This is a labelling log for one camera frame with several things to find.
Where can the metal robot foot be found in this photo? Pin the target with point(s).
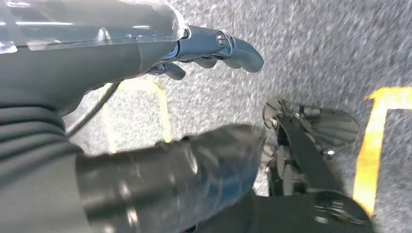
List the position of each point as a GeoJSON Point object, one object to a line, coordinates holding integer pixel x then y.
{"type": "Point", "coordinates": [331, 128]}

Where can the dark robot leg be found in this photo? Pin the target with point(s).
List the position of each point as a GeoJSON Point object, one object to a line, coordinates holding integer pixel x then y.
{"type": "Point", "coordinates": [161, 180]}

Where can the yellow floor tape marking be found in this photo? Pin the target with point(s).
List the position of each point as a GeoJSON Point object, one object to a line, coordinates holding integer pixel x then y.
{"type": "Point", "coordinates": [370, 154]}

